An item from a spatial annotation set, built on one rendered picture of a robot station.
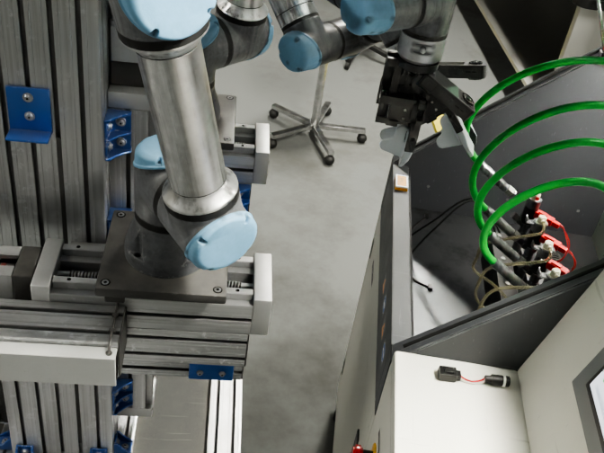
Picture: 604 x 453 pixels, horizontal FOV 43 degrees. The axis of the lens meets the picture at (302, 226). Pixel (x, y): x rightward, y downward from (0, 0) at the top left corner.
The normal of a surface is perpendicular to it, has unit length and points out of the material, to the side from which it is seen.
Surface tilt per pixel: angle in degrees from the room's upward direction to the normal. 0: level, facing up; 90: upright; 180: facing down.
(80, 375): 90
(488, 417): 0
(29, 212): 90
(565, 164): 90
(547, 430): 76
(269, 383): 0
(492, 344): 90
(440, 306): 0
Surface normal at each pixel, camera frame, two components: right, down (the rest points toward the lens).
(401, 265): 0.13, -0.79
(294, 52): -0.69, 0.37
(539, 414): -0.93, -0.34
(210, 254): 0.56, 0.65
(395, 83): -0.10, 0.60
